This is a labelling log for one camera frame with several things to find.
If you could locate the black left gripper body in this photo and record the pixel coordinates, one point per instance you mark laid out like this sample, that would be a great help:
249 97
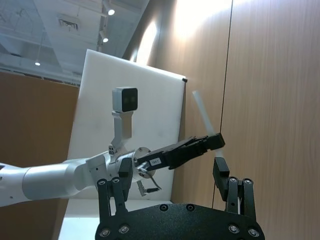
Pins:
175 157

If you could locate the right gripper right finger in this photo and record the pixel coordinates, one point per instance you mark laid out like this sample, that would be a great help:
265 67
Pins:
221 172

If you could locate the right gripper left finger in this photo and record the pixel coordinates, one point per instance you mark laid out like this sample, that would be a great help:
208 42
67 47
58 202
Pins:
125 170

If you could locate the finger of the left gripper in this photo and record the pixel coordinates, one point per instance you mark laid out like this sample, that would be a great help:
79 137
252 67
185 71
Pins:
217 142
197 140

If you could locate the white plastic stick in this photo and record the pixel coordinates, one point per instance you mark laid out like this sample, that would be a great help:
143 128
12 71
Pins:
202 110

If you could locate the white board panel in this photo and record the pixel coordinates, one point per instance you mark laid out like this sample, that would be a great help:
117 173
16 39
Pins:
140 100

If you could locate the round ceiling spotlight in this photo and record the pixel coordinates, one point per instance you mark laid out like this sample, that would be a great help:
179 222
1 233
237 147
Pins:
37 63
111 11
105 39

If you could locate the ceiling air vent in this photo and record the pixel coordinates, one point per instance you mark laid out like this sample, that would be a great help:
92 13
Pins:
67 23

